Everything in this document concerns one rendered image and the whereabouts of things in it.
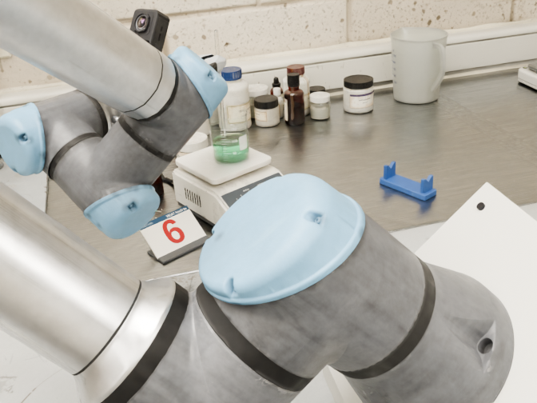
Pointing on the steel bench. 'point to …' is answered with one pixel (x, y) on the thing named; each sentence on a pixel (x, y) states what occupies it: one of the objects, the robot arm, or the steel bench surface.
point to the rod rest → (422, 190)
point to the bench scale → (528, 75)
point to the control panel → (244, 190)
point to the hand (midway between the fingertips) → (216, 57)
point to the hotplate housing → (214, 205)
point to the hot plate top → (216, 175)
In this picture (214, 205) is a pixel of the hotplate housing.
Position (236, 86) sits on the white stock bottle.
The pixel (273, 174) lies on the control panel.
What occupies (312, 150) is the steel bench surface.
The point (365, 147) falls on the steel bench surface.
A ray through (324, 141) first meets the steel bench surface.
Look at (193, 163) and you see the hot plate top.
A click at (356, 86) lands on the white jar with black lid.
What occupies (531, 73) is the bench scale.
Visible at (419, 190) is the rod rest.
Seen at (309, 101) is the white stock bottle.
